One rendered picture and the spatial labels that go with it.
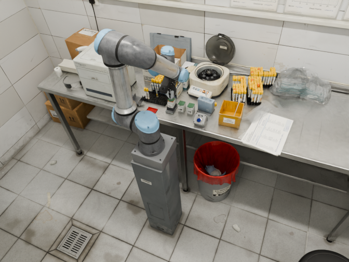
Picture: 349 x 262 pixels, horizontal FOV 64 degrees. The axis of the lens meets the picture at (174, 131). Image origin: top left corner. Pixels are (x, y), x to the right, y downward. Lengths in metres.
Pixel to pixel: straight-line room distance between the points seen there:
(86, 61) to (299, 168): 1.77
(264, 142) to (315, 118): 0.40
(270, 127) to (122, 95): 0.92
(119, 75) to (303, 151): 1.09
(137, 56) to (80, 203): 1.74
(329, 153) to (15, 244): 2.35
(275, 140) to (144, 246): 1.28
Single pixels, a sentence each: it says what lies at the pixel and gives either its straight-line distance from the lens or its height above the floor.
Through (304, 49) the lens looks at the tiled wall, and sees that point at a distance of 2.05.
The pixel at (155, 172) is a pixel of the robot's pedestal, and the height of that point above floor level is 0.85.
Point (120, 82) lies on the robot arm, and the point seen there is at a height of 1.38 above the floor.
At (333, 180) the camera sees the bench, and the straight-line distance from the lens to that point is 2.45.
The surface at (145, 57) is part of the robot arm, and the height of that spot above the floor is 1.53.
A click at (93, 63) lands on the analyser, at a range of 1.88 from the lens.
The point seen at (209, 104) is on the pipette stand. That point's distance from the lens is 1.76.
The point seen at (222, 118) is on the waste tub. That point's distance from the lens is 1.71.
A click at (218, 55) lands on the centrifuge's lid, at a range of 2.11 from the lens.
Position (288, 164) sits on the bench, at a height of 0.27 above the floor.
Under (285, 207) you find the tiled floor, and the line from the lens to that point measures 2.52.
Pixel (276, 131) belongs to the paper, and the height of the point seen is 0.89.
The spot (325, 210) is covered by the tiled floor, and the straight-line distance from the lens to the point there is 2.61.
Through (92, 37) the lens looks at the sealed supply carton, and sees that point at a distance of 2.45.
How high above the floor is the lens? 2.14
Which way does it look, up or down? 47 degrees down
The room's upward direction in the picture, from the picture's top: 6 degrees counter-clockwise
